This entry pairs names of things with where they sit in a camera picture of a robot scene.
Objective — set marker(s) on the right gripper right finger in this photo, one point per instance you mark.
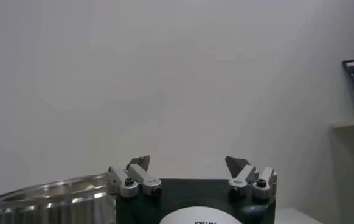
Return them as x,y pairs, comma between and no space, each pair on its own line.
245,176

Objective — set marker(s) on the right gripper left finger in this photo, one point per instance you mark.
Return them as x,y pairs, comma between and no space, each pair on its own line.
140,178

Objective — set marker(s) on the stainless steel steamer basket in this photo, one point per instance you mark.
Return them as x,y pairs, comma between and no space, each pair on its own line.
58,207

